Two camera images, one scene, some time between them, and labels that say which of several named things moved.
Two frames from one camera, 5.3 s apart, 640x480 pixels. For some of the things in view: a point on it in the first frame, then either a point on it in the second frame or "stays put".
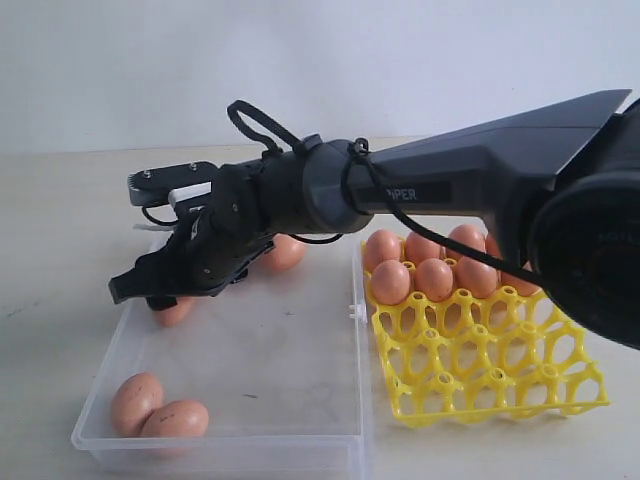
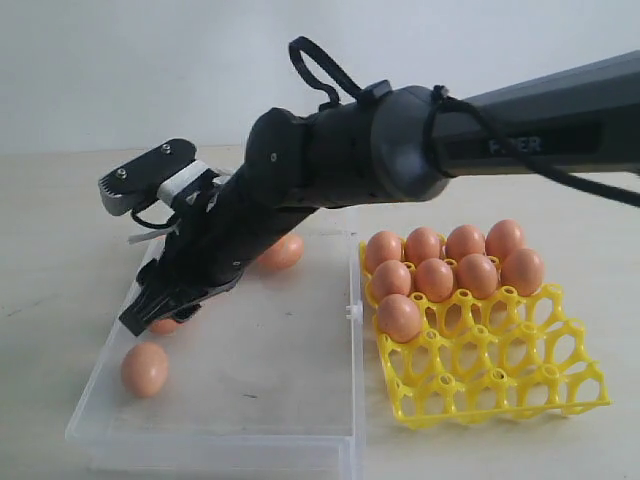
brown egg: (391, 282) stays put
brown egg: (180, 418) → (144, 369)
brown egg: (135, 396) → (399, 317)
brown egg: (287, 252) stays put
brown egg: (479, 280) stays put
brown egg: (381, 245) stays put
